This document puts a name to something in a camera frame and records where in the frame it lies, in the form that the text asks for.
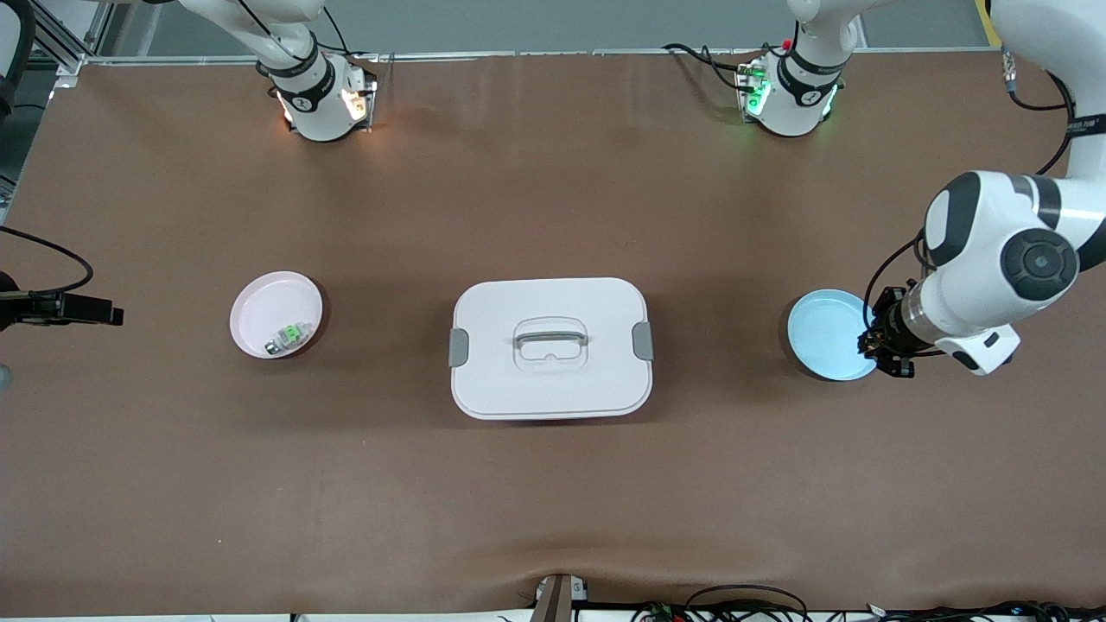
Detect front camera mount bracket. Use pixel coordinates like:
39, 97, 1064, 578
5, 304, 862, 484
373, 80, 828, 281
531, 573, 590, 622

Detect black right base cable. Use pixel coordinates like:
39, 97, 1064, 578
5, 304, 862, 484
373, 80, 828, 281
320, 7, 357, 58

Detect green and clear push-button switch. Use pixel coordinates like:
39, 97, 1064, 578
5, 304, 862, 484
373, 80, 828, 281
264, 322, 314, 357

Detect grey box lid handle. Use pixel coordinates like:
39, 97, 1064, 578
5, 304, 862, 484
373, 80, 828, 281
513, 324, 590, 348

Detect light blue round plate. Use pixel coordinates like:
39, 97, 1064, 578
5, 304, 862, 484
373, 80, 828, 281
786, 289, 878, 382

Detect black left base cables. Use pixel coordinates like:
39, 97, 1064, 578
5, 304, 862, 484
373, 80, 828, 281
664, 41, 757, 92

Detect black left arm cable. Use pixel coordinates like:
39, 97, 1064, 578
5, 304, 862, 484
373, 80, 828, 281
862, 48, 1077, 346

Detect black cable loop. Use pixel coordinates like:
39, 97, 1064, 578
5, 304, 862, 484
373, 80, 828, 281
685, 585, 810, 622

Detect tangled black cable bundle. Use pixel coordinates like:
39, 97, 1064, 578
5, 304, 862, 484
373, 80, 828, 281
631, 599, 1106, 622

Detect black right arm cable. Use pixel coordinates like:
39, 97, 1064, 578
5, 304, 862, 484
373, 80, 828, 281
0, 226, 94, 297

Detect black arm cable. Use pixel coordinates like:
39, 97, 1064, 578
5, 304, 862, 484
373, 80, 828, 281
0, 226, 94, 297
862, 48, 1077, 346

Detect aluminium frame profile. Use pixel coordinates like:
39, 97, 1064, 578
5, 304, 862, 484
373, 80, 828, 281
30, 0, 118, 74

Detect white lidded storage box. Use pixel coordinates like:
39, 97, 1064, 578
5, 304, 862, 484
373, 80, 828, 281
449, 276, 655, 422

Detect silver table edge rail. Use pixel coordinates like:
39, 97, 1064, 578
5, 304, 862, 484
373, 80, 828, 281
82, 48, 995, 66

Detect pink round plate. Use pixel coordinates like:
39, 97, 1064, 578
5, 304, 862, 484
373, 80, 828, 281
229, 271, 324, 360

